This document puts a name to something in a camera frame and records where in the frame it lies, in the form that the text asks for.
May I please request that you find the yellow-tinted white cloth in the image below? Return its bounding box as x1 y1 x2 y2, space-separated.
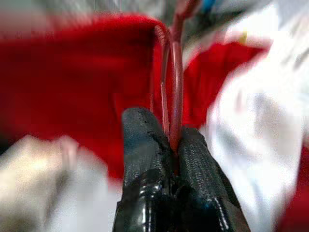
183 0 309 232

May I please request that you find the red wire clothes hanger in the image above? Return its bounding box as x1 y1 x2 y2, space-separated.
149 0 202 176

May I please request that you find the cream white jacket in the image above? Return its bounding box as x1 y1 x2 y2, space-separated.
0 134 124 232

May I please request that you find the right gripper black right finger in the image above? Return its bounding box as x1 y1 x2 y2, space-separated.
175 125 252 232

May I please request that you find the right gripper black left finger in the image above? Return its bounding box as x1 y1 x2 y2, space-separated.
113 107 178 232

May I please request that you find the plain red garment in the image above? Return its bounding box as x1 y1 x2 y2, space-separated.
0 14 309 232

